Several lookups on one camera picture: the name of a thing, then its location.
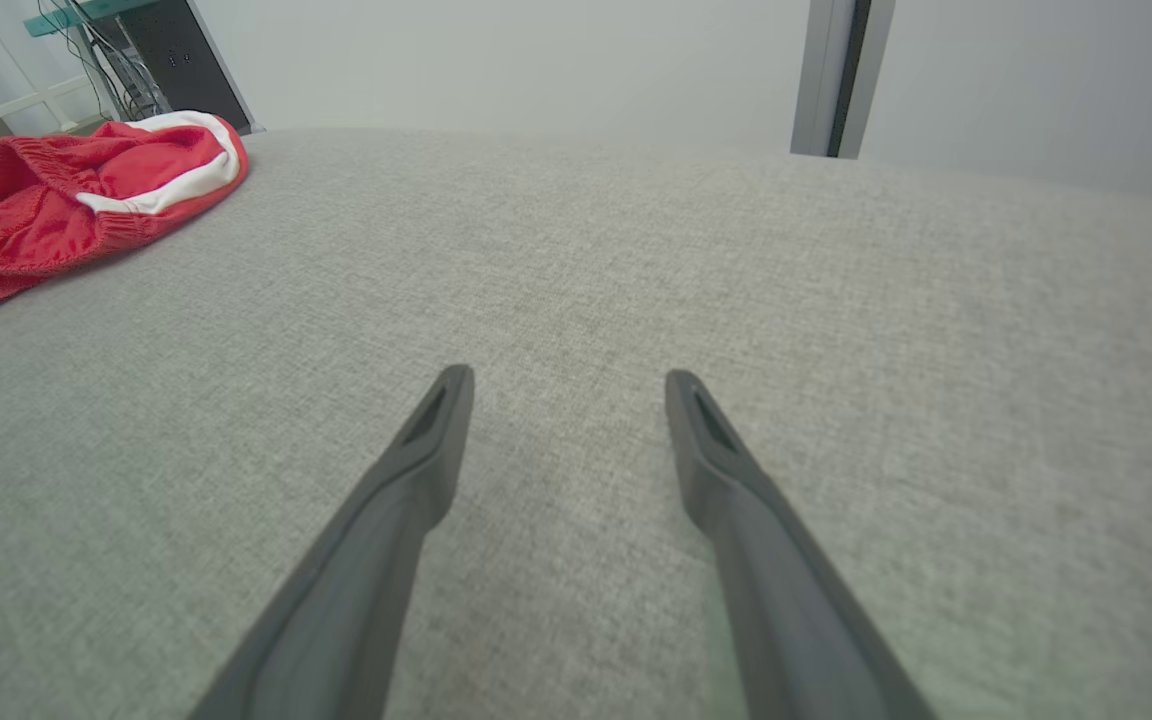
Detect bundle of black cables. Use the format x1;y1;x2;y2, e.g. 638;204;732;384
41;0;172;123

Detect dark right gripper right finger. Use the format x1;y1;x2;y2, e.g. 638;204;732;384
663;369;939;720

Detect grey fabric sofa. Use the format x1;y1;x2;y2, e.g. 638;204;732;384
0;125;1152;720

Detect red shorts white side panels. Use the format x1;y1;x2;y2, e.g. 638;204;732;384
0;110;251;337

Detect teal desk top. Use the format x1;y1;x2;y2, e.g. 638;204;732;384
23;0;177;39

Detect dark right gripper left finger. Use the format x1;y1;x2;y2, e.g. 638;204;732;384
186;364;477;720

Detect grey metal partition post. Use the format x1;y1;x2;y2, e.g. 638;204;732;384
790;0;898;160

